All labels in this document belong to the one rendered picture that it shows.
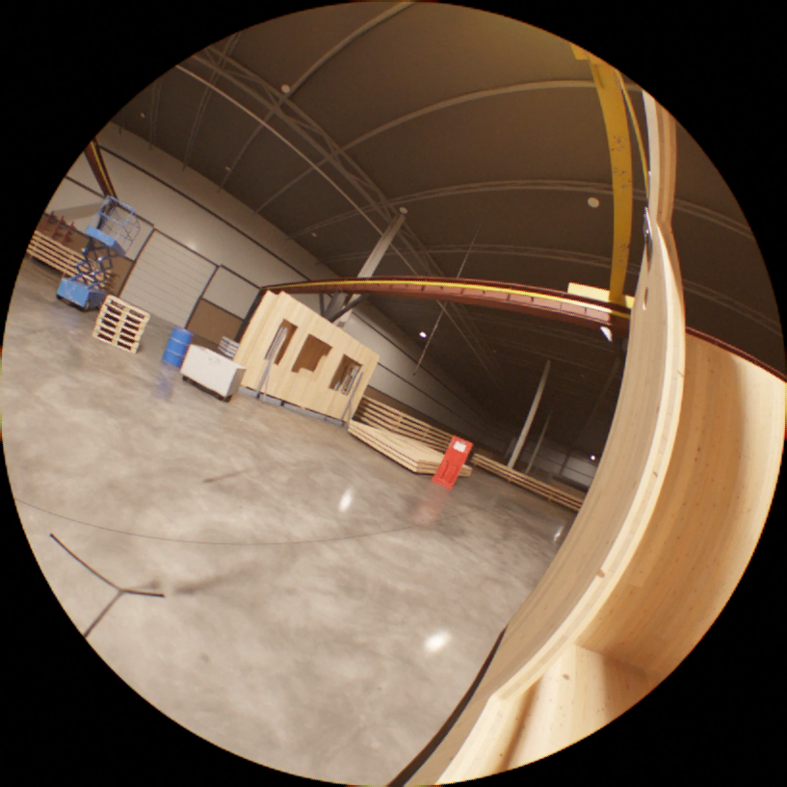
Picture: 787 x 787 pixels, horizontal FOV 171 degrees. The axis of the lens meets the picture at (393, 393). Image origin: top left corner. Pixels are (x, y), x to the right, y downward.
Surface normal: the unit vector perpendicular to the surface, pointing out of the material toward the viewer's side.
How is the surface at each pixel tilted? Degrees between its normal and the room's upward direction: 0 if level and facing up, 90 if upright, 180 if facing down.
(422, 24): 180
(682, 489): 90
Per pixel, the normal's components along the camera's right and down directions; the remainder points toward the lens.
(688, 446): -0.55, -0.30
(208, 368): 0.29, 0.07
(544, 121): -0.42, 0.91
